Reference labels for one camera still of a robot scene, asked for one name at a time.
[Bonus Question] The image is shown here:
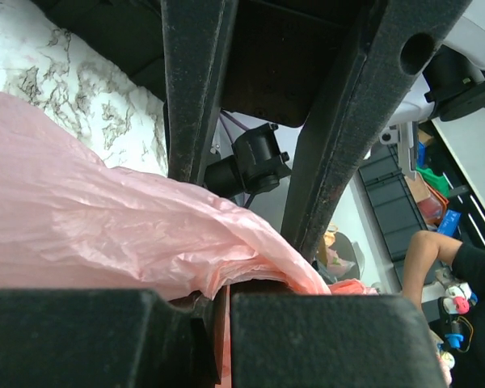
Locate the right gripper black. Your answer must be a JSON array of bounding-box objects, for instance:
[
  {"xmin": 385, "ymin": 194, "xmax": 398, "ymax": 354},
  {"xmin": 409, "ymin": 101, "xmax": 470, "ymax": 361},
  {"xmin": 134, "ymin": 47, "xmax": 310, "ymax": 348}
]
[{"xmin": 161, "ymin": 0, "xmax": 470, "ymax": 261}]

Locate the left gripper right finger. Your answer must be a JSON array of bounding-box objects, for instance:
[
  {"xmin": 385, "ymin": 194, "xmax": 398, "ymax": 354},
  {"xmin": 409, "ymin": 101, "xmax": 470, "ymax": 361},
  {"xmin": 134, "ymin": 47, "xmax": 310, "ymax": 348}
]
[{"xmin": 230, "ymin": 280, "xmax": 294, "ymax": 297}]

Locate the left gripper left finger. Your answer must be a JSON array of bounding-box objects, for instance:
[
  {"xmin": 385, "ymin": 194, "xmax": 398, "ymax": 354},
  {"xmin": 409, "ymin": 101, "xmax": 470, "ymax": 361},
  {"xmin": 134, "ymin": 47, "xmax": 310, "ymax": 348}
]
[{"xmin": 171, "ymin": 293, "xmax": 226, "ymax": 384}]

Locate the pink plastic bag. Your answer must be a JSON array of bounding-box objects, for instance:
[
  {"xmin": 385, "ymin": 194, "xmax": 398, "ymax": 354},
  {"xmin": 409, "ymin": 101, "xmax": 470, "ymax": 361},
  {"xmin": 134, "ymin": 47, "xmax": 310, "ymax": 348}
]
[{"xmin": 0, "ymin": 88, "xmax": 379, "ymax": 377}]

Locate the person forearm in background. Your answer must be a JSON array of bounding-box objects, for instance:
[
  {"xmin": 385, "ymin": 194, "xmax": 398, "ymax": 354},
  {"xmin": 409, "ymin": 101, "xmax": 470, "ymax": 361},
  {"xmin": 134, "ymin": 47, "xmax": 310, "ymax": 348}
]
[{"xmin": 402, "ymin": 230, "xmax": 462, "ymax": 311}]

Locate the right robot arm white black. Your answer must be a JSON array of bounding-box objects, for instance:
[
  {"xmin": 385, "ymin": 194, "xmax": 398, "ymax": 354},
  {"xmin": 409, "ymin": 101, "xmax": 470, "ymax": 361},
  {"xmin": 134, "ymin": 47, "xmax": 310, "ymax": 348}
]
[{"xmin": 161, "ymin": 1, "xmax": 485, "ymax": 259}]

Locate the black storage crate background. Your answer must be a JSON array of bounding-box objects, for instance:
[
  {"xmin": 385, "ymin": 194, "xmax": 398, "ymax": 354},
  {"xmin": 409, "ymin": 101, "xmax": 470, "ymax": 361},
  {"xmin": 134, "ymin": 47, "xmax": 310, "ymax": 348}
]
[{"xmin": 357, "ymin": 143, "xmax": 429, "ymax": 264}]

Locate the black camera mount background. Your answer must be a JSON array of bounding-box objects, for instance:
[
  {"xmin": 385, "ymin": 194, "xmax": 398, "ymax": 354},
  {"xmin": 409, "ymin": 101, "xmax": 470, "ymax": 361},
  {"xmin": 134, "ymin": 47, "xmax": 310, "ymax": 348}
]
[{"xmin": 204, "ymin": 123, "xmax": 292, "ymax": 198}]

